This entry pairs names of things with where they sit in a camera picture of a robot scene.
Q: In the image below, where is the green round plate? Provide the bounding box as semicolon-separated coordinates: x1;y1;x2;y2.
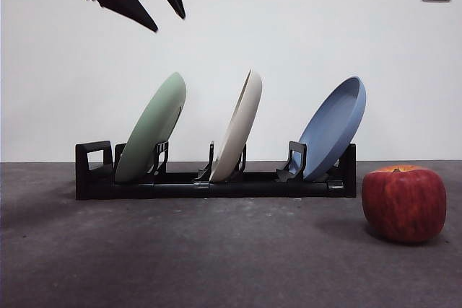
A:
115;71;188;183

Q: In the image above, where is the red apple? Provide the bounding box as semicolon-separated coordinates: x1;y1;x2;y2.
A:
361;165;447;245

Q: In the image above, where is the cream round plate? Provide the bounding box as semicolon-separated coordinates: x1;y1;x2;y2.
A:
209;68;263;182

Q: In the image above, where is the blue round plate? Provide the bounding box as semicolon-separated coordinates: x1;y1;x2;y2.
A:
291;76;367;181

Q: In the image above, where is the black plate rack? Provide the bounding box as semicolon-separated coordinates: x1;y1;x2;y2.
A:
74;140;357;201

